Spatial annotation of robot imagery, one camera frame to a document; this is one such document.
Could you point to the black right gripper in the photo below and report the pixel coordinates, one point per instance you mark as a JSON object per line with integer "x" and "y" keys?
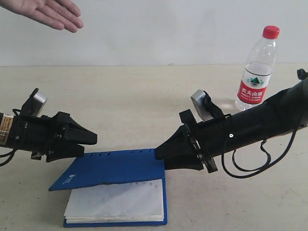
{"x": 195, "y": 144}

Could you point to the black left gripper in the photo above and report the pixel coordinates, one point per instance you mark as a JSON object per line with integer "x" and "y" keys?
{"x": 51, "y": 136}

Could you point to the blue ring binder notebook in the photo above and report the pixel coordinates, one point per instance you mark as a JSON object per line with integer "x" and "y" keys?
{"x": 116, "y": 188}

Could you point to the clear water bottle red label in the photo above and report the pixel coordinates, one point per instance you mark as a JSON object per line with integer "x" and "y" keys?
{"x": 258, "y": 69}

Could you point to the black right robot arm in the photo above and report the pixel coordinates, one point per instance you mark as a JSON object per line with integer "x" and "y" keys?
{"x": 280, "y": 114}

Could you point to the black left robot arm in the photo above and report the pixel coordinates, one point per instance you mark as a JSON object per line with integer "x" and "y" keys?
{"x": 6, "y": 135}

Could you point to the person's open hand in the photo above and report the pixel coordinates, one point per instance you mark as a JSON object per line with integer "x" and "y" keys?
{"x": 56, "y": 14}

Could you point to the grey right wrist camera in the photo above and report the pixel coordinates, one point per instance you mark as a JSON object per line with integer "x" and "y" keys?
{"x": 203, "y": 105}

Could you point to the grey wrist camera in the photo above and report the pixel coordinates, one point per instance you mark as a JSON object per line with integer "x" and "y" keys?
{"x": 34, "y": 104}
{"x": 203, "y": 105}

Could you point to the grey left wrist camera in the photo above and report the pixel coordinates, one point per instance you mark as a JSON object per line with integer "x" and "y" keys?
{"x": 34, "y": 104}

